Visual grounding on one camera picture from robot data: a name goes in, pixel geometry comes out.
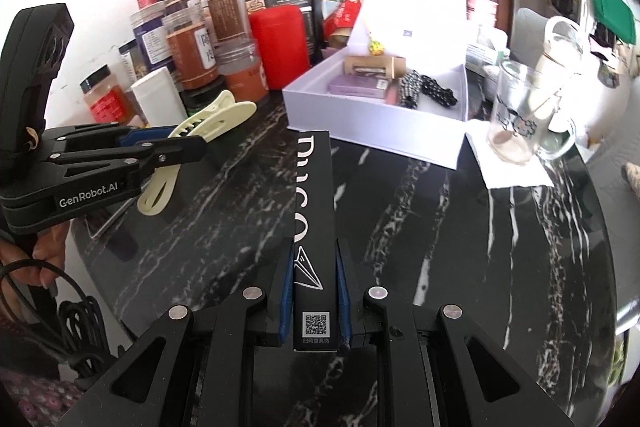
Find purple card packet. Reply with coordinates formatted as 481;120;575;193
327;74;391;96

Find cream hair claw clip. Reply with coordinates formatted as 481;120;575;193
137;90;257;215

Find black white checked scrunchie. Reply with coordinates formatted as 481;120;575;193
396;69;423;110

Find seed jar with black lid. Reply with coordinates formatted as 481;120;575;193
117;39;151;85

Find white and green carton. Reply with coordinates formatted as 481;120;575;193
467;42;511;68

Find red snack packet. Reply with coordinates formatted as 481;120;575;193
322;0;363;40

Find red label spice bottle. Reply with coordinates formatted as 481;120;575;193
80;64;141;125

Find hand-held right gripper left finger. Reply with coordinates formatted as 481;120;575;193
55;237;296;427

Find red cylinder canister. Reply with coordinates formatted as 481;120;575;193
248;5;311;91

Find gold cardboard box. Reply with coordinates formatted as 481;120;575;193
342;54;406;80

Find person's left hand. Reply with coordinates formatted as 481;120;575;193
0;222;68;290

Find white paper napkin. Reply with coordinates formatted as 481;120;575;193
465;119;556;190

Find glass mug with cartoon print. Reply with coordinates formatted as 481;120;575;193
487;59;578;165

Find green hanging bag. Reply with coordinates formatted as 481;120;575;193
589;0;636;42

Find jar with purple label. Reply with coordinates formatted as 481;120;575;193
130;2;173;68

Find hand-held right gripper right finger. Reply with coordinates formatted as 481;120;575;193
335;239;576;427

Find tall jar with brown label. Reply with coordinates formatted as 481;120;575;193
205;0;256;50

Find white gift box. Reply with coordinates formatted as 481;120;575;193
282;0;468;170

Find short jar with orange label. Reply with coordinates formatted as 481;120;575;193
216;39;270;104

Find pink paper cup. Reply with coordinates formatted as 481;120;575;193
465;0;501;28

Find floral cushion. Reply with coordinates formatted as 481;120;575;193
620;164;640;195

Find black jar with green label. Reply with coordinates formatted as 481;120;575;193
179;79;226;118

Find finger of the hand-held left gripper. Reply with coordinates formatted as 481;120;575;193
42;122;176;148
47;139;208;180

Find jar of orange brown powder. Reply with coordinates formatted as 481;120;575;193
162;9;221;90

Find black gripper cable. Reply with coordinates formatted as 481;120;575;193
0;259;108;378

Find black box with white print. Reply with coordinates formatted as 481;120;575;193
289;130;337;353

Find black polka dot hair band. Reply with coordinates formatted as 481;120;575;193
420;74;458;108

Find person's patterned clothing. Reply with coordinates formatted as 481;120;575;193
0;372;86;427

